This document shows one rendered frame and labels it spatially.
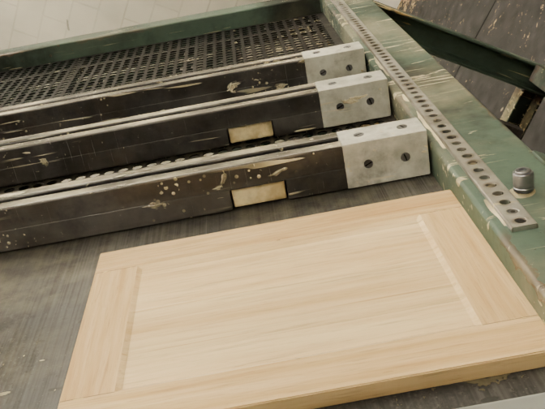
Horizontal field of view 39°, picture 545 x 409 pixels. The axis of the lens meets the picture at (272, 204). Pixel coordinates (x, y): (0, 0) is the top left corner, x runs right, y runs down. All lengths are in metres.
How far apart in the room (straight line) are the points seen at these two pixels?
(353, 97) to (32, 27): 5.36
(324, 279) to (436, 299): 0.14
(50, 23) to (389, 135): 5.56
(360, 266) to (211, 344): 0.21
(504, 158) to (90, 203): 0.59
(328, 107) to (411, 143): 0.29
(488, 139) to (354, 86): 0.33
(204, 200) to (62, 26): 5.46
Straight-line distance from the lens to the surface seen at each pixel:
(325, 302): 0.87
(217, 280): 0.95
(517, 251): 0.87
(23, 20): 6.62
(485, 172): 1.04
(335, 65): 1.63
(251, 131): 1.41
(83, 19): 6.50
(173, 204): 1.15
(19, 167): 1.47
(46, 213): 1.18
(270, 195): 1.15
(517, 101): 2.64
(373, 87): 1.41
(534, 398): 0.69
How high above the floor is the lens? 1.33
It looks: 12 degrees down
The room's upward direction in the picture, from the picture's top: 73 degrees counter-clockwise
